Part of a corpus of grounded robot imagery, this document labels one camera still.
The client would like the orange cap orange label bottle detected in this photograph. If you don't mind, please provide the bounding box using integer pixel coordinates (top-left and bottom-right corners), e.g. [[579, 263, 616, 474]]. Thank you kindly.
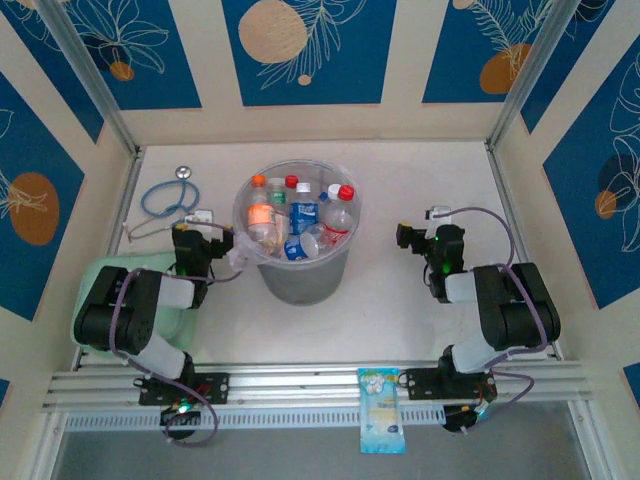
[[245, 173, 281, 241]]

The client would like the green cap coconut drink bottle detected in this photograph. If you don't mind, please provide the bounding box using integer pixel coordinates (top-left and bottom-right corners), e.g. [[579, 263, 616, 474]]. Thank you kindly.
[[266, 177, 289, 206]]

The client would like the blue cap Pepsi bottle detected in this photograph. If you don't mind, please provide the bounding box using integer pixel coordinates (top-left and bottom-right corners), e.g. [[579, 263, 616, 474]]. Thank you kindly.
[[282, 230, 324, 262]]

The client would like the crushed blue label bottle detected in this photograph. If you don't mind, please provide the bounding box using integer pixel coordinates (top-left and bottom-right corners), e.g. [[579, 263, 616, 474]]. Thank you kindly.
[[288, 182, 321, 236]]

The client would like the grey translucent plastic bin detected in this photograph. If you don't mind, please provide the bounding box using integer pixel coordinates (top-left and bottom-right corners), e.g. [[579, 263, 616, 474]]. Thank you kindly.
[[232, 158, 364, 306]]

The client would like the clear plastic bin liner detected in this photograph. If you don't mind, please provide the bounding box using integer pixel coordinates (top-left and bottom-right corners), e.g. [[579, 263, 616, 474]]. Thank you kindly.
[[225, 158, 365, 271]]

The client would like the mint green plastic box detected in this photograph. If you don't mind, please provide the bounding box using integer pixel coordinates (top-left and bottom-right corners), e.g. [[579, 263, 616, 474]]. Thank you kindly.
[[69, 251, 197, 356]]

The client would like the blue stethoscope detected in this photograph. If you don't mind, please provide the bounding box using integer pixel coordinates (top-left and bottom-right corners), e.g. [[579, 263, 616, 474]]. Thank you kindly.
[[122, 164, 202, 246]]

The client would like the small black electronics module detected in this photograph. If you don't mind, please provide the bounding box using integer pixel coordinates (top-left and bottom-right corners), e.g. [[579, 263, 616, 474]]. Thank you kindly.
[[442, 403, 489, 435], [159, 402, 201, 429]]

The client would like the light blue wet wipes pack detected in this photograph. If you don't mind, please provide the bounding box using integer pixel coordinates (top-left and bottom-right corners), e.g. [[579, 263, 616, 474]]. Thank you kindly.
[[356, 367, 407, 455]]

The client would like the aluminium table side rail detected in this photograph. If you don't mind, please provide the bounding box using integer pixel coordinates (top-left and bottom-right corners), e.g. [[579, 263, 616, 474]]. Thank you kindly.
[[107, 147, 147, 251], [483, 141, 566, 361]]

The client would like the purple cable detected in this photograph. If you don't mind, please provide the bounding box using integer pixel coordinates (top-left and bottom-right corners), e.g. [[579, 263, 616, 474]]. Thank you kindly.
[[108, 219, 246, 450], [447, 205, 550, 434]]

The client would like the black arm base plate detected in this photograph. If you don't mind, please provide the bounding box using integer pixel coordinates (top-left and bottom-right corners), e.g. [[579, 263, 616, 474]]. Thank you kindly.
[[402, 367, 499, 401], [137, 372, 231, 406]]

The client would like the aluminium mounting rail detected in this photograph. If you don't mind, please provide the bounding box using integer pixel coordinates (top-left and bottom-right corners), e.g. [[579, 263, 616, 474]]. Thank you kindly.
[[42, 360, 591, 409]]

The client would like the aluminium frame post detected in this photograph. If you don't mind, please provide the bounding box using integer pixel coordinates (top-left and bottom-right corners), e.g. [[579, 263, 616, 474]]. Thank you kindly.
[[37, 0, 141, 157], [488, 0, 584, 146]]

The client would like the white slotted cable duct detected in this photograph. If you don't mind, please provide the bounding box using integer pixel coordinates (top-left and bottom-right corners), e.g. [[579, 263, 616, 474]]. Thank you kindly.
[[64, 402, 446, 432]]

